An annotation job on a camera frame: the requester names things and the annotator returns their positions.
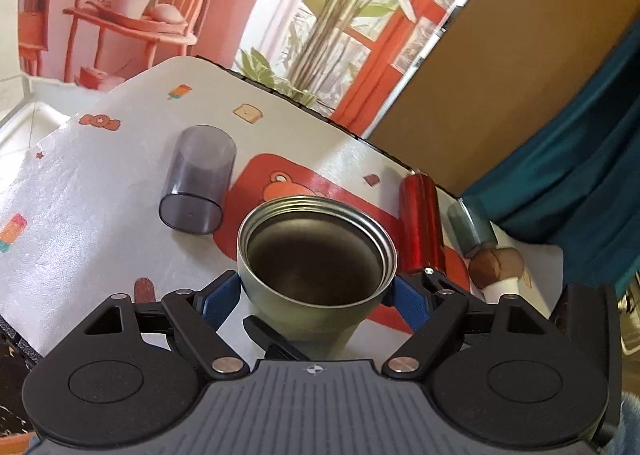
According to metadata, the person's blue jeans leg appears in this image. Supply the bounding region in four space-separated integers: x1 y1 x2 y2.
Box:
594 385 640 455

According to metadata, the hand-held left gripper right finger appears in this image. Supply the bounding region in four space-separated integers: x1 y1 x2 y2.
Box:
382 267 547 381

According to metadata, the grey transparent plastic cup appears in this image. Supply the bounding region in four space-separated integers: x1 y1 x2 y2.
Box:
159 125 237 235

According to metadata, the printed white tablecloth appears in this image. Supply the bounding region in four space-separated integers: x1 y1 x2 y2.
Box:
0 55 566 376

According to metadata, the brown cardboard board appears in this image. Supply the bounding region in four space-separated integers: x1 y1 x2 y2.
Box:
369 0 640 196

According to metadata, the red metallic bottle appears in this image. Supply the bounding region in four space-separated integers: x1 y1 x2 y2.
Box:
398 172 448 277

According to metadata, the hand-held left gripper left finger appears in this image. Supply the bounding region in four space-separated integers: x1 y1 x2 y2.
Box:
75 272 251 381

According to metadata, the green metal cup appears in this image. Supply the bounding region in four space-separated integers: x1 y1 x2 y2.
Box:
237 195 399 359

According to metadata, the dark patterned cloth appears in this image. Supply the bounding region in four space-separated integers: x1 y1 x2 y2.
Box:
0 317 42 436

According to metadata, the teal cloth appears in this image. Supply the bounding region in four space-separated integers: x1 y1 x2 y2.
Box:
459 27 640 288

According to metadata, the wall poster with plants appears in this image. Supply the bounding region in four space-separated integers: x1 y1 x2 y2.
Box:
17 0 521 138

